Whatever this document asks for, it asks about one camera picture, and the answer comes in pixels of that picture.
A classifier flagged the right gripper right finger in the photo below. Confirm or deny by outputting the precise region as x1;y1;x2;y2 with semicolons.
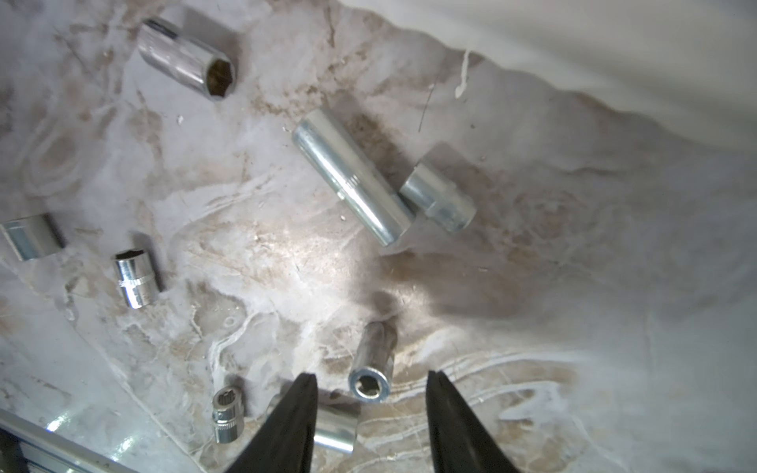
426;371;518;473

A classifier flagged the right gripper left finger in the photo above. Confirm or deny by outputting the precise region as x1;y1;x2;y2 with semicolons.
227;372;319;473

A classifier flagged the chrome socket row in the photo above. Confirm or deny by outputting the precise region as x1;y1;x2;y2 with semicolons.
1;214;65;261
114;248;160;309

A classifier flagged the long chrome socket lower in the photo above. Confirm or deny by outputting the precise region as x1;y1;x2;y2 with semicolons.
265;392;361;455

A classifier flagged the long chrome socket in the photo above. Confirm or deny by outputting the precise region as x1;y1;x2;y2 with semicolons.
265;392;361;455
292;108;415;246

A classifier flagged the small chrome socket lower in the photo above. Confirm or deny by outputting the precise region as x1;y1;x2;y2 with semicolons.
212;385;244;445

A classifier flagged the small chrome socket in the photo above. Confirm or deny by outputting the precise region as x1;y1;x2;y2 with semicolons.
399;160;477;234
212;385;244;445

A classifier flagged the long chrome socket upper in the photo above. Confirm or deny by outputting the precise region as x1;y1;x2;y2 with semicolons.
292;108;415;246

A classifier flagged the white plastic storage box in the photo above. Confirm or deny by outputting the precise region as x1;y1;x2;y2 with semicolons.
360;1;756;152

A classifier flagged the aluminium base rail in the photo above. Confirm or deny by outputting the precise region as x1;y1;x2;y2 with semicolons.
1;410;133;473

